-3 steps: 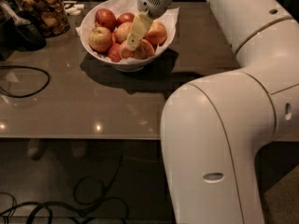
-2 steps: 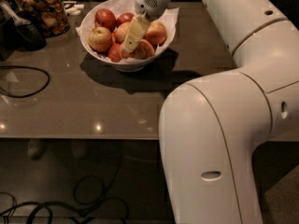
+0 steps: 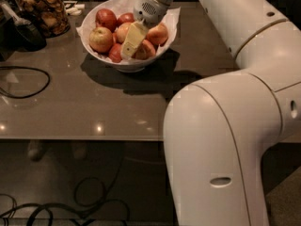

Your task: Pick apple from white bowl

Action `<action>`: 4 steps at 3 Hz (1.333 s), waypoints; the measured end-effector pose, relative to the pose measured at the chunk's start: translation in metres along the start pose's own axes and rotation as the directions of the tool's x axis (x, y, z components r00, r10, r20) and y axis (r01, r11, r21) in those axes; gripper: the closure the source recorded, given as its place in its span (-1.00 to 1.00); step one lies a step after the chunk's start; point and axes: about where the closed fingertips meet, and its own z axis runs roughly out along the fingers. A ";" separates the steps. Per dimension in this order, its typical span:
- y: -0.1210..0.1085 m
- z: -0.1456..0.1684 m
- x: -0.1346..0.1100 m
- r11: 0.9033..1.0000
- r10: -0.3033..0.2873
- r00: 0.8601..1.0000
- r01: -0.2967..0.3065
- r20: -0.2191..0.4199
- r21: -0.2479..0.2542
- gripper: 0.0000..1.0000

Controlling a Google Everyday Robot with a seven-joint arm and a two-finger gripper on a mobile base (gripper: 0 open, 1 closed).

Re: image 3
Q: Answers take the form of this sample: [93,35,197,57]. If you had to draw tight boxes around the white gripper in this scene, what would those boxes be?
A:
[120,0,171,59]

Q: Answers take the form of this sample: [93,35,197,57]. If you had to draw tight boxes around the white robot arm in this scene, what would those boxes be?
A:
[122,0,301,226]

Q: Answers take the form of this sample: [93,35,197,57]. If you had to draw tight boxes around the yellow-red apple centre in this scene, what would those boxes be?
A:
[116,23,131,43]

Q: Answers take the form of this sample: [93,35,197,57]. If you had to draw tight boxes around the yellow-red apple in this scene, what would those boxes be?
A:
[89,26,114,53]
[116,23,131,43]

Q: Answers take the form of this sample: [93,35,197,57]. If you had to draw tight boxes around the red apple back middle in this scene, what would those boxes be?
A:
[117,12,135,25]

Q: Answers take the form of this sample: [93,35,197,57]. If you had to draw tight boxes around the orange apple front right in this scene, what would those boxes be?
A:
[134,40,156,60]

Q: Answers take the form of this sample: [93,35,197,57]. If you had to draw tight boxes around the orange-red apple right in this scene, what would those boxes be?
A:
[146,23,168,45]

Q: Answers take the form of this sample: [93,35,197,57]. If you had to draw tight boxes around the small red apple middle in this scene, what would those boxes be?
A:
[112,32,118,44]

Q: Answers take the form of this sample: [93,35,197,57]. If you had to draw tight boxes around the white ceramic bowl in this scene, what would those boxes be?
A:
[79,0,179,73]

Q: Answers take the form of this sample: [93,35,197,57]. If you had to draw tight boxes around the white paper bowl liner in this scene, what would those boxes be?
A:
[75,0,182,66]

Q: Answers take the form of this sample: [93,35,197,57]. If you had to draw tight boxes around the red apple front left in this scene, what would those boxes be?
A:
[108,43,122,63]

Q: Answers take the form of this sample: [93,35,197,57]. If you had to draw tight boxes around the dark red apple back left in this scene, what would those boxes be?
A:
[95,8,117,32]

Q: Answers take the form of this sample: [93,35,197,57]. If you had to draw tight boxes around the yellow-red apple far left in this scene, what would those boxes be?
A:
[89,26,114,53]

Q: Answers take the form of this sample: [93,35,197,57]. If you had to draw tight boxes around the small white pieces on table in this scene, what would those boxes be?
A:
[65,4,85,16]

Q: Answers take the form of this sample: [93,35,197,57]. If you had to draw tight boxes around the glass jar of dried chips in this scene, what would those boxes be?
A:
[15,0,70,38]

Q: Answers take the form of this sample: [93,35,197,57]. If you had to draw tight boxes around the black scoop with grey handle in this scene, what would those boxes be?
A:
[0,0,47,51]

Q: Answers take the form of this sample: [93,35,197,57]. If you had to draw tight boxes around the black cable on table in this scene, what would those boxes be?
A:
[0,66,52,100]

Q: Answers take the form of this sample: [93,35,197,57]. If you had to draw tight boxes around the black cables on floor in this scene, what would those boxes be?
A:
[0,141,131,226]

